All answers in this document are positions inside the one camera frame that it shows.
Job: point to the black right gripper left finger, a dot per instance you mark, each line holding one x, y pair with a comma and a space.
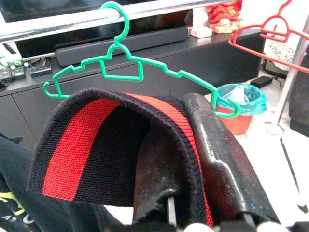
164, 169

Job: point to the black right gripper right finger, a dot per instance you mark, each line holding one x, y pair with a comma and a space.
217, 157

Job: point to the black garment red trim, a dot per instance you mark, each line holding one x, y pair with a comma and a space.
72, 149

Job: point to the green plastic hanger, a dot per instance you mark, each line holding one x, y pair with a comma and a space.
123, 77

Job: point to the red plastic hanger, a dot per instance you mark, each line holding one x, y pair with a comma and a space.
272, 37

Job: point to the red bin teal liner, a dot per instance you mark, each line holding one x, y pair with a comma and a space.
239, 123

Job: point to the black power adapter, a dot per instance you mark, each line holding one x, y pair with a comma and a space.
262, 82

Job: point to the black tv console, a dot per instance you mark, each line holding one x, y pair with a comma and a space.
193, 62

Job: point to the dark grey sofa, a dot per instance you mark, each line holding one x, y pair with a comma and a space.
300, 101

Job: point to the white lace cloth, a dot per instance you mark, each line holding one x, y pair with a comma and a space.
282, 52

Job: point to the black soundbar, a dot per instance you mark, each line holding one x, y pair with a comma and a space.
154, 38

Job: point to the white pink tissue box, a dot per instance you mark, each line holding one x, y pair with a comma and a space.
200, 24

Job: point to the black shirt green print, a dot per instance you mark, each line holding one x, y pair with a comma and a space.
24, 169

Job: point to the red gold figurine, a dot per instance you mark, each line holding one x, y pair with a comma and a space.
224, 14

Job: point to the black television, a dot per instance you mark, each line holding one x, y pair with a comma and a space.
36, 9

